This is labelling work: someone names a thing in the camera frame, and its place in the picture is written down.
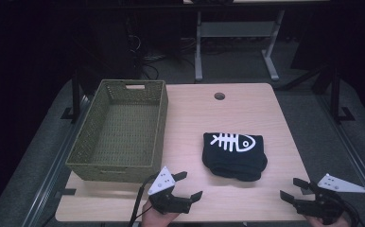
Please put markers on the person's right hand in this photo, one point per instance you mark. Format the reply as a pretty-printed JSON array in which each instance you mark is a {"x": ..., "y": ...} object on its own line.
[{"x": 325, "y": 222}]

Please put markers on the black cloth fishbone print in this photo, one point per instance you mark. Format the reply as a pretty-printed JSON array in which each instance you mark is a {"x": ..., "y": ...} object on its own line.
[{"x": 234, "y": 162}]

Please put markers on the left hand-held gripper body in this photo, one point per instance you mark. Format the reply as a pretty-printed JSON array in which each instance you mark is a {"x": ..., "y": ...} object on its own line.
[{"x": 168, "y": 201}]

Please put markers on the aluminium floor rail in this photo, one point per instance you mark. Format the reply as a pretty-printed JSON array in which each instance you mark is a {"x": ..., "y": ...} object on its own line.
[
  {"x": 354, "y": 154},
  {"x": 54, "y": 170}
]

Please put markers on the black metal stand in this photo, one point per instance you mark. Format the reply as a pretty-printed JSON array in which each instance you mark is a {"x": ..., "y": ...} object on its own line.
[
  {"x": 336, "y": 94},
  {"x": 75, "y": 94}
]

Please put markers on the person's left hand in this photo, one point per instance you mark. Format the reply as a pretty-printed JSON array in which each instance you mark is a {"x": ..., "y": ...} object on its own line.
[{"x": 155, "y": 219}]

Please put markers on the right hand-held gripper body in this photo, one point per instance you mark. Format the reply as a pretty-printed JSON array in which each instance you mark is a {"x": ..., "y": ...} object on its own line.
[{"x": 324, "y": 205}]

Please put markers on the grey metal table frame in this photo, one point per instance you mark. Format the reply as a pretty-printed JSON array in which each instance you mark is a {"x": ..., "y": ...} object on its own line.
[{"x": 234, "y": 30}]

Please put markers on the green woven basket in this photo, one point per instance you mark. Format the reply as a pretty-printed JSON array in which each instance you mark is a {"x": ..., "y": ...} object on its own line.
[{"x": 127, "y": 126}]

